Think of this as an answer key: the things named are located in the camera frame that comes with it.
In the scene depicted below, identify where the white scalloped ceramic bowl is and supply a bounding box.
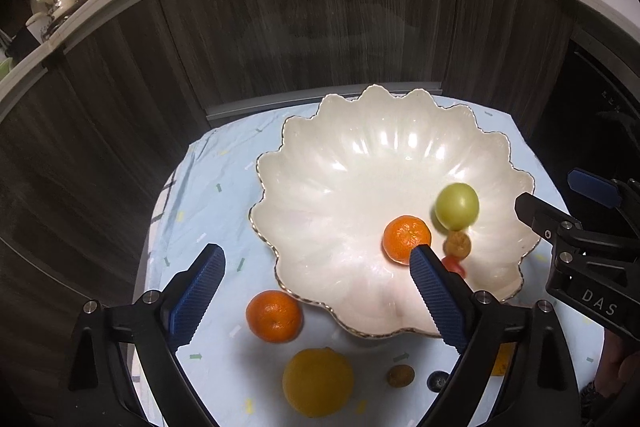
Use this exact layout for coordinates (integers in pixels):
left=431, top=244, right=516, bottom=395
left=248, top=84, right=542, bottom=339

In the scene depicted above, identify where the small brown longan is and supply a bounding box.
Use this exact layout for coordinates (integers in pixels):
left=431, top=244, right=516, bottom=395
left=443, top=230, right=472, bottom=259
left=386, top=364, right=416, bottom=389

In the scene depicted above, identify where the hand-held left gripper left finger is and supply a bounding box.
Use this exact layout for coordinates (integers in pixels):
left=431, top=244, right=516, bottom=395
left=67, top=243, right=227, bottom=427

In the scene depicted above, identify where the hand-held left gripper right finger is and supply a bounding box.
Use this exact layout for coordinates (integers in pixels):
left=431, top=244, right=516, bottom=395
left=409, top=244, right=583, bottom=427

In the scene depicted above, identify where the light blue patterned tablecloth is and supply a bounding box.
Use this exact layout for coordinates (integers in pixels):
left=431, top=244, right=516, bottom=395
left=134, top=94, right=606, bottom=427

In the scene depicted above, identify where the orange tangerine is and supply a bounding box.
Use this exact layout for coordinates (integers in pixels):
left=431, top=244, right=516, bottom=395
left=245, top=289, right=304, bottom=344
left=383, top=215, right=432, bottom=266

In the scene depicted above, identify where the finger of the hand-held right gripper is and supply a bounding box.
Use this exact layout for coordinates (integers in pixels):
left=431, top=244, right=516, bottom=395
left=514, top=191, right=583, bottom=295
left=567, top=167, right=640, bottom=248

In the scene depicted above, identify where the dark wood kitchen cabinet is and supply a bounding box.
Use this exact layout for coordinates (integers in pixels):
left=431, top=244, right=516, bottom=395
left=0, top=0, right=640, bottom=358

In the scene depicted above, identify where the green apple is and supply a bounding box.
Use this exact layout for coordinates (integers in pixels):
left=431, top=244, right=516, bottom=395
left=433, top=182, right=480, bottom=231

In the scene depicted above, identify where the black built-in dishwasher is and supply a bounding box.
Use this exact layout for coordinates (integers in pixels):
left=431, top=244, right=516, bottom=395
left=530, top=32, right=640, bottom=228

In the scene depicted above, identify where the yellow lemon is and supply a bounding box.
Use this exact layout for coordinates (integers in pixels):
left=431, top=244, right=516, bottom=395
left=282, top=347, right=355, bottom=419

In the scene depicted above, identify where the person's right hand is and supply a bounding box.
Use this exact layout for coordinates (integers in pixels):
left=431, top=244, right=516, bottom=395
left=597, top=329, right=640, bottom=393

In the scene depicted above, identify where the dark blueberry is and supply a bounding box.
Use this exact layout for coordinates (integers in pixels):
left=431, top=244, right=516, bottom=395
left=427, top=370, right=453, bottom=392

